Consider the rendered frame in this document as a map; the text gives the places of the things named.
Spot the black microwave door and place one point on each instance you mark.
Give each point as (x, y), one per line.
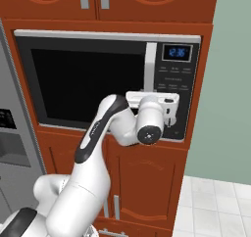
(85, 81)

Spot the black microwave oven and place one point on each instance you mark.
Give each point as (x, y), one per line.
(178, 77)

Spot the brown upper cupboard door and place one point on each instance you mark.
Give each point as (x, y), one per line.
(42, 2)
(163, 4)

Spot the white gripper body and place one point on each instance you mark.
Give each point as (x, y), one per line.
(134, 97)

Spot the grey fridge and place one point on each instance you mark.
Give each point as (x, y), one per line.
(16, 133)

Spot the brown lower cupboard door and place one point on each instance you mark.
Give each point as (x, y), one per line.
(59, 152)
(150, 182)

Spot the brown cupboard door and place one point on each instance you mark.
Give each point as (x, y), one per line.
(42, 2)
(59, 152)
(150, 182)
(163, 4)

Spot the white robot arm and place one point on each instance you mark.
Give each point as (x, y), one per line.
(88, 182)

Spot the brown tall cupboard frame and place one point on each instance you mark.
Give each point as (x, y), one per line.
(199, 84)

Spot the brown drawer front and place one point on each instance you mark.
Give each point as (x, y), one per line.
(143, 231)

